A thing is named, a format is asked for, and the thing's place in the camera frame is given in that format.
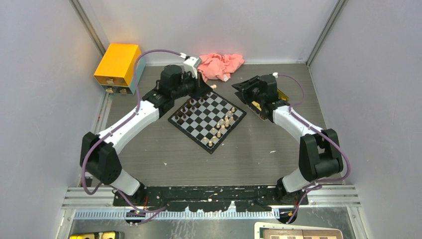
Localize boxed chess board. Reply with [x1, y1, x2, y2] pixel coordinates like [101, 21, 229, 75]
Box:
[254, 222, 343, 239]

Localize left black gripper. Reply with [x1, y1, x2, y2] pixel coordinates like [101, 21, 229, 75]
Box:
[172, 70, 212, 100]

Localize pink crumpled cloth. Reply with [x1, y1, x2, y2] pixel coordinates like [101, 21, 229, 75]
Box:
[198, 53, 245, 82]

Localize gold tin tray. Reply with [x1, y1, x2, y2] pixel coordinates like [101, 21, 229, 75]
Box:
[243, 88, 290, 122]

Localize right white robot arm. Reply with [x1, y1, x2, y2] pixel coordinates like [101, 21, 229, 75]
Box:
[232, 73, 344, 205]

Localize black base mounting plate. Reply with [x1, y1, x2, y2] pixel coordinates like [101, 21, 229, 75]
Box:
[113, 185, 303, 213]

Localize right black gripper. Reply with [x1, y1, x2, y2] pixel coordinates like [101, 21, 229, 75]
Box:
[231, 76, 265, 105]

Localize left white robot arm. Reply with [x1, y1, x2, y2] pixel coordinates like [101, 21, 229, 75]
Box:
[80, 65, 216, 206]

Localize black white chess board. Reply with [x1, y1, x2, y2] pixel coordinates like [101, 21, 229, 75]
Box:
[168, 92, 246, 154]

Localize yellow teal drawer box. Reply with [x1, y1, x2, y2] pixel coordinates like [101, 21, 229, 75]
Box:
[94, 43, 146, 95]

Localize yellow object at edge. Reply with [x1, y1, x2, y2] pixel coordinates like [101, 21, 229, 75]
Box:
[69, 231, 123, 239]

